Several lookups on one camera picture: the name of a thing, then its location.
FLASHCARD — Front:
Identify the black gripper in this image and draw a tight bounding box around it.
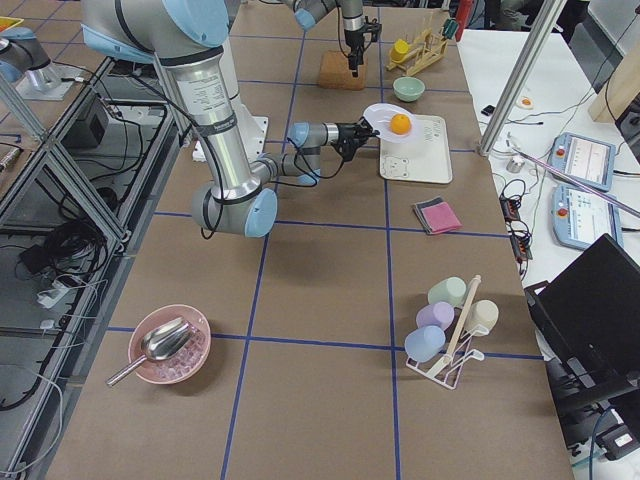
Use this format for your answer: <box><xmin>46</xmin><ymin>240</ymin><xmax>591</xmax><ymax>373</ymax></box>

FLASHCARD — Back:
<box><xmin>331</xmin><ymin>118</ymin><xmax>380</xmax><ymax>161</ymax></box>
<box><xmin>342</xmin><ymin>15</ymin><xmax>382</xmax><ymax>77</ymax></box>

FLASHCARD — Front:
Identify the white round plate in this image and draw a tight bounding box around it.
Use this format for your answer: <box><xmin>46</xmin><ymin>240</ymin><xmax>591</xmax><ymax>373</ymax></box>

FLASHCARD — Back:
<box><xmin>363</xmin><ymin>103</ymin><xmax>421</xmax><ymax>143</ymax></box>

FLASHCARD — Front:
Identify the orange fruit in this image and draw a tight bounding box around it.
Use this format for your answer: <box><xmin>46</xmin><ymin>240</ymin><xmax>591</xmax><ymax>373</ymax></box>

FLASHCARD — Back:
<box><xmin>389</xmin><ymin>113</ymin><xmax>412</xmax><ymax>135</ymax></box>

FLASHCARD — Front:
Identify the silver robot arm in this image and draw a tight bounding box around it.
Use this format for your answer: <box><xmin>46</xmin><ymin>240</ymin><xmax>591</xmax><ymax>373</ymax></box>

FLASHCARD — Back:
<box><xmin>283</xmin><ymin>0</ymin><xmax>382</xmax><ymax>78</ymax></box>
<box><xmin>81</xmin><ymin>1</ymin><xmax>379</xmax><ymax>237</ymax></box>

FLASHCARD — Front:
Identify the cream bear tray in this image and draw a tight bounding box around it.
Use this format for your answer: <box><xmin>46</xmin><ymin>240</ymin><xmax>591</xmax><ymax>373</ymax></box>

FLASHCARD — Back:
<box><xmin>379</xmin><ymin>115</ymin><xmax>453</xmax><ymax>184</ymax></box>

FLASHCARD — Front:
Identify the wooden cutting board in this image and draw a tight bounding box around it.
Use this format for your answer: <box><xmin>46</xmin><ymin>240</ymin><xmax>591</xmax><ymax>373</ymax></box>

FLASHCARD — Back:
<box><xmin>316</xmin><ymin>51</ymin><xmax>368</xmax><ymax>91</ymax></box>

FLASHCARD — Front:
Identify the yellow mug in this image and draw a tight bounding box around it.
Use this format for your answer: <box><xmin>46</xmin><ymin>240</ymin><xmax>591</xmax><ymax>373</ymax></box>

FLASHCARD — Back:
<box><xmin>389</xmin><ymin>39</ymin><xmax>410</xmax><ymax>63</ymax></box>

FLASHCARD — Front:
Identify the green bowl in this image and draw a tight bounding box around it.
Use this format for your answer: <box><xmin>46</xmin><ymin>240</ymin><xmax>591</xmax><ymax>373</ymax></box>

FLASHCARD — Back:
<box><xmin>392</xmin><ymin>76</ymin><xmax>426</xmax><ymax>103</ymax></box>

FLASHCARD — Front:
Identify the wooden dish rack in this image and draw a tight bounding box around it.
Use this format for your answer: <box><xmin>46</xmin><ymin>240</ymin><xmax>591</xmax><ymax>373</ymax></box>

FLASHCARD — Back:
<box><xmin>385</xmin><ymin>15</ymin><xmax>451</xmax><ymax>77</ymax></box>

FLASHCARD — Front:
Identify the grey cloth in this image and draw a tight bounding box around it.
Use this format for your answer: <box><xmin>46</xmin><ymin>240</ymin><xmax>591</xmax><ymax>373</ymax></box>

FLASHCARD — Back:
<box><xmin>413</xmin><ymin>197</ymin><xmax>443</xmax><ymax>234</ymax></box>

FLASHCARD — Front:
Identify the dark green cup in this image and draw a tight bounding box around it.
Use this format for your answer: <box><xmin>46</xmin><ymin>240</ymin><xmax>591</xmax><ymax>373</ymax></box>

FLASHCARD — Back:
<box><xmin>442</xmin><ymin>18</ymin><xmax>459</xmax><ymax>40</ymax></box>

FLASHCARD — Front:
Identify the pink cloth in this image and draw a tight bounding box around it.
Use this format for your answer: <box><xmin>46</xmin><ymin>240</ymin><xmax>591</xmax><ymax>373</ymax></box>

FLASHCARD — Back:
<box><xmin>421</xmin><ymin>202</ymin><xmax>462</xmax><ymax>234</ymax></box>

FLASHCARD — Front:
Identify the small black device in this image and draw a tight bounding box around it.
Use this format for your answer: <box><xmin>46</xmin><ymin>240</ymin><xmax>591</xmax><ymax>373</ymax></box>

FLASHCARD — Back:
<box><xmin>481</xmin><ymin>105</ymin><xmax>495</xmax><ymax>116</ymax></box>

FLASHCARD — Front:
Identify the red cylinder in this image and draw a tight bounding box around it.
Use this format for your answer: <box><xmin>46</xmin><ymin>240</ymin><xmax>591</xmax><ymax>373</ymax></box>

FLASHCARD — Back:
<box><xmin>456</xmin><ymin>0</ymin><xmax>474</xmax><ymax>32</ymax></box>

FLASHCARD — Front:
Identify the small metal cylinder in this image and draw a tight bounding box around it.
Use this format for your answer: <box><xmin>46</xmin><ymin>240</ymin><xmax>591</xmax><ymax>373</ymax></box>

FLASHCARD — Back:
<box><xmin>506</xmin><ymin>155</ymin><xmax>525</xmax><ymax>174</ymax></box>

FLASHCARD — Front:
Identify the fried egg toy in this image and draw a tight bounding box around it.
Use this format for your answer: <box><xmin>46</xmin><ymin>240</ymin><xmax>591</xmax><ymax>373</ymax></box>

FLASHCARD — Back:
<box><xmin>516</xmin><ymin>97</ymin><xmax>533</xmax><ymax>110</ymax></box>

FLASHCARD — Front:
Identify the long metal rod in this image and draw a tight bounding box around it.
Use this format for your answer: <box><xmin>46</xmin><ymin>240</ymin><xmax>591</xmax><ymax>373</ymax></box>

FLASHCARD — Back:
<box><xmin>514</xmin><ymin>149</ymin><xmax>640</xmax><ymax>218</ymax></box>

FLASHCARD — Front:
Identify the green pastel cup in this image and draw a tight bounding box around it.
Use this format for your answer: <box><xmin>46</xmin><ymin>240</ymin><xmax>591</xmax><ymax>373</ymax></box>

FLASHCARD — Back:
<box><xmin>427</xmin><ymin>277</ymin><xmax>467</xmax><ymax>307</ymax></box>

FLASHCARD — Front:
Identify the purple pastel cup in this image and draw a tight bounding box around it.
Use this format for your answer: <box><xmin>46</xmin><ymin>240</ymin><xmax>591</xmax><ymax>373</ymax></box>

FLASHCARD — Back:
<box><xmin>416</xmin><ymin>301</ymin><xmax>455</xmax><ymax>330</ymax></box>

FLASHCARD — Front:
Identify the beige pastel cup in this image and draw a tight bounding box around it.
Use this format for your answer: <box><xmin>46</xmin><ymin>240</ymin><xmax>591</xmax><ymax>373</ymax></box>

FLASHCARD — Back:
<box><xmin>465</xmin><ymin>300</ymin><xmax>499</xmax><ymax>331</ymax></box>

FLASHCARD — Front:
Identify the blue pastel cup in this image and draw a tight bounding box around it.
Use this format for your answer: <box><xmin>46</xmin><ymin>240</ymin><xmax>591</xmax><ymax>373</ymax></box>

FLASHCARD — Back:
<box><xmin>404</xmin><ymin>325</ymin><xmax>446</xmax><ymax>363</ymax></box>

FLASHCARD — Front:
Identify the upper teach pendant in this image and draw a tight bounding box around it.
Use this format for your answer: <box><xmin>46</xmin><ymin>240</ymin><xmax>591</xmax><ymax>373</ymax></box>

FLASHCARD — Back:
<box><xmin>548</xmin><ymin>132</ymin><xmax>616</xmax><ymax>192</ymax></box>

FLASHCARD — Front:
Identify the teach pendant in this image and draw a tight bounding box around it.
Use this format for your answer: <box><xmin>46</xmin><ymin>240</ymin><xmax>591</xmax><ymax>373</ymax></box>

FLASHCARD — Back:
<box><xmin>548</xmin><ymin>132</ymin><xmax>616</xmax><ymax>192</ymax></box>
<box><xmin>551</xmin><ymin>185</ymin><xmax>623</xmax><ymax>250</ymax></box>

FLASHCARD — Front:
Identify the lower teach pendant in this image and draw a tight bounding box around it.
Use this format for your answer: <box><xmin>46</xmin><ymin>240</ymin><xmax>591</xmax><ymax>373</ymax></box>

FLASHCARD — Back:
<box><xmin>551</xmin><ymin>185</ymin><xmax>623</xmax><ymax>250</ymax></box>

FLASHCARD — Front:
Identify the white cup rack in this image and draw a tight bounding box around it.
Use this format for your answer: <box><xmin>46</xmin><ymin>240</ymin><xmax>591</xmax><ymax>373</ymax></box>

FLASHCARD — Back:
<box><xmin>405</xmin><ymin>275</ymin><xmax>489</xmax><ymax>390</ymax></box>

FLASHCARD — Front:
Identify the black laptop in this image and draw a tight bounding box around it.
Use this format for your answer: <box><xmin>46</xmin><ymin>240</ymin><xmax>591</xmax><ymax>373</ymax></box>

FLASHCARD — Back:
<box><xmin>525</xmin><ymin>234</ymin><xmax>639</xmax><ymax>408</ymax></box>

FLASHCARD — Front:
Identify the metal scoop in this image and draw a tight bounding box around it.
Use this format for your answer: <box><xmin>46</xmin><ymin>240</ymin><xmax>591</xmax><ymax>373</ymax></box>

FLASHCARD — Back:
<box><xmin>106</xmin><ymin>317</ymin><xmax>192</xmax><ymax>387</ymax></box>

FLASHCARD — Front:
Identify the pink bowl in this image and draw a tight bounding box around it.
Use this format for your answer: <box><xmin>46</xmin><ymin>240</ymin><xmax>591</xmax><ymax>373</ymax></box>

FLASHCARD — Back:
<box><xmin>128</xmin><ymin>304</ymin><xmax>211</xmax><ymax>385</ymax></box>

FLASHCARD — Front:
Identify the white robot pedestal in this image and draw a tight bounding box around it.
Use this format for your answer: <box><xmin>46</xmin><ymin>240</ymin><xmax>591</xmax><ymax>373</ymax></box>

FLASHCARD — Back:
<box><xmin>192</xmin><ymin>0</ymin><xmax>269</xmax><ymax>165</ymax></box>

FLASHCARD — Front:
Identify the aluminium frame post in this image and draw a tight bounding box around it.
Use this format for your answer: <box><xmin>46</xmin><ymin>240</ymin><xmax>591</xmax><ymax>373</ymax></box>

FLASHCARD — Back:
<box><xmin>477</xmin><ymin>0</ymin><xmax>566</xmax><ymax>157</ymax></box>

